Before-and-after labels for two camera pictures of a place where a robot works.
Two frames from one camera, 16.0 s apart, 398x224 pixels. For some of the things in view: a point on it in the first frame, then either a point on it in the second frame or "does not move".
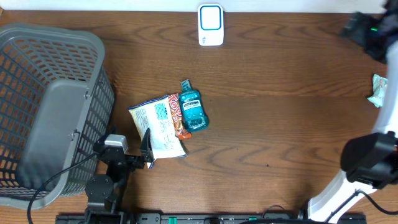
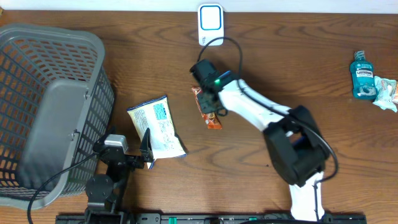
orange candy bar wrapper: x=181 y=132 -> x=211 y=118
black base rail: x=211 y=218 does not move
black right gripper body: x=368 y=34 -> x=206 y=105
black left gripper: x=146 y=150 does not move
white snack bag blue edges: x=157 y=116 does not move
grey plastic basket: x=56 y=99 does not move
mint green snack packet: x=379 y=83 does not move
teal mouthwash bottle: x=191 y=105 -> x=363 y=76
